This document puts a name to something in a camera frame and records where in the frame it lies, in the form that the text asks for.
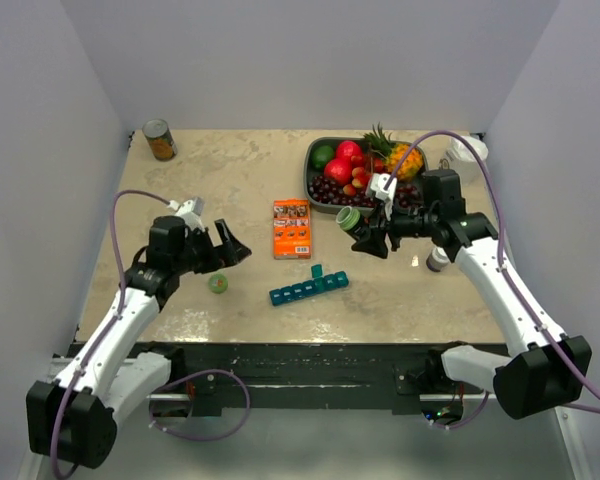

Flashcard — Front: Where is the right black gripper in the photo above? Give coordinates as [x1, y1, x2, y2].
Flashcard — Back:
[352, 196, 438, 258]

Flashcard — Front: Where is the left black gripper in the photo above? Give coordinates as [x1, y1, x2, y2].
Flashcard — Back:
[174, 219, 250, 275]

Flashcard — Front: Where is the green black pill bottle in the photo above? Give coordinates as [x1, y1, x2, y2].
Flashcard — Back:
[336, 206, 369, 241]

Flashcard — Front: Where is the green bottle cap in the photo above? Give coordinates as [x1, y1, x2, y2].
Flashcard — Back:
[208, 273, 229, 294]

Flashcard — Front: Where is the teal weekly pill organizer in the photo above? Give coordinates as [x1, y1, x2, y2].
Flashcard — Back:
[269, 264, 350, 307]

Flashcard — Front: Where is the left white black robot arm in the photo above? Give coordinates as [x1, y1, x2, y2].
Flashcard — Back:
[26, 214, 251, 469]

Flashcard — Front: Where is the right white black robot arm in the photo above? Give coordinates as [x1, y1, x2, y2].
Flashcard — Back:
[336, 170, 592, 419]

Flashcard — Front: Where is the purple grape bunch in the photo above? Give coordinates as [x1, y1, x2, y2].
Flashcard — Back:
[308, 175, 423, 208]

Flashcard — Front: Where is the gray fruit tray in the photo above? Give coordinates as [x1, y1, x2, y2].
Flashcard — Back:
[303, 137, 433, 217]

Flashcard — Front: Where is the orange cardboard box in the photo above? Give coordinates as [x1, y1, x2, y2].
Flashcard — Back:
[272, 199, 312, 260]

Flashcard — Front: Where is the lower red apple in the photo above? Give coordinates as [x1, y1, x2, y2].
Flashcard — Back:
[323, 157, 353, 186]

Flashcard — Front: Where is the red apple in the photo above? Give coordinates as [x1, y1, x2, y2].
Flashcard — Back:
[323, 157, 353, 186]
[335, 140, 363, 160]

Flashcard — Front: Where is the white purple pill bottle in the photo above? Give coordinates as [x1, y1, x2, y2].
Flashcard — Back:
[426, 247, 450, 273]

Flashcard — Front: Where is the toy pineapple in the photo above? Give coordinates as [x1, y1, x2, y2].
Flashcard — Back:
[363, 123, 424, 183]

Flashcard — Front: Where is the upper red apple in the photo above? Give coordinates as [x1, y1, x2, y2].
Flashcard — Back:
[335, 140, 363, 160]

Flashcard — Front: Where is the green lime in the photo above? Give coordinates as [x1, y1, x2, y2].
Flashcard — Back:
[310, 145, 335, 171]

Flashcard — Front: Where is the white paper towel roll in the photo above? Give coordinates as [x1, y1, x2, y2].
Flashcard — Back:
[438, 136, 489, 186]

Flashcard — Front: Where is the tin can with fruit label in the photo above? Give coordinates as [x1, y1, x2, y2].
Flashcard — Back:
[142, 119, 177, 161]

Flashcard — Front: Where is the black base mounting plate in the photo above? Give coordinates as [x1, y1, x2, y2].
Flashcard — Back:
[130, 342, 479, 417]

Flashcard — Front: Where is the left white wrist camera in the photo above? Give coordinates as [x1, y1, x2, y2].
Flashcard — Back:
[168, 196, 205, 231]

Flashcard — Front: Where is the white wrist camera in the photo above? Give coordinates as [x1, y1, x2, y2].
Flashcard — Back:
[168, 196, 205, 231]
[365, 173, 397, 220]

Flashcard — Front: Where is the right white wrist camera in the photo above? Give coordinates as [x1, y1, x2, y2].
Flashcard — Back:
[365, 173, 397, 220]

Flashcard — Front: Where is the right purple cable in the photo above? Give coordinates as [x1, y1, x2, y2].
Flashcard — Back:
[387, 129, 600, 419]

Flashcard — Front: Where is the purple cable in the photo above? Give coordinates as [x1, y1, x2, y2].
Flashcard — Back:
[387, 129, 600, 419]
[49, 189, 181, 480]

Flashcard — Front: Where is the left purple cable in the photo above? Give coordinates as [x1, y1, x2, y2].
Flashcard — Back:
[49, 189, 181, 480]

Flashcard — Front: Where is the aluminium frame rail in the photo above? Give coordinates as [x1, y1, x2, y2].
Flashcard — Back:
[477, 159, 594, 480]

